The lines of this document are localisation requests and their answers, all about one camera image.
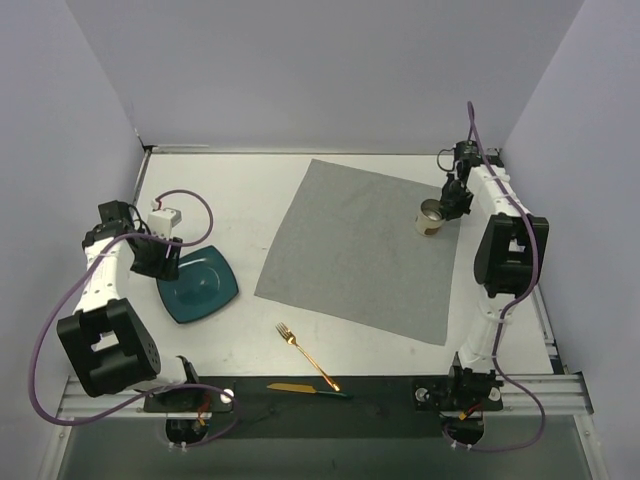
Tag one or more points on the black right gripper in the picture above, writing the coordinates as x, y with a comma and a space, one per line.
451, 201

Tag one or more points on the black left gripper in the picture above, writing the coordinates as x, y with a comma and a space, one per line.
157, 261

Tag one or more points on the white steel cup brown band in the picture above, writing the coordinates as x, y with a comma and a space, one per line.
429, 219

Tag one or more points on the grey cloth placemat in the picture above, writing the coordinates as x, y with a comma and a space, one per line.
348, 247

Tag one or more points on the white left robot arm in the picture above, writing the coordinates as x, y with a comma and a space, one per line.
106, 341

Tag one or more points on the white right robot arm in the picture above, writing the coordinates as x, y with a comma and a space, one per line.
509, 257

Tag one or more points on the teal square plate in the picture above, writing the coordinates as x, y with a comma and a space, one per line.
206, 285

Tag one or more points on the gold fork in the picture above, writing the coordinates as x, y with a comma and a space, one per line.
288, 335

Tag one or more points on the black front mat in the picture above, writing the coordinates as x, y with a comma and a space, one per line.
381, 407

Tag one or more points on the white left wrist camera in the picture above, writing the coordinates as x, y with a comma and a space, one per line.
161, 222

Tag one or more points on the gold knife teal handle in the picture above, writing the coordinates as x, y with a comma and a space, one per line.
307, 389

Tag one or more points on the aluminium front rail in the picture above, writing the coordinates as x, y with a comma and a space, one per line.
561, 395

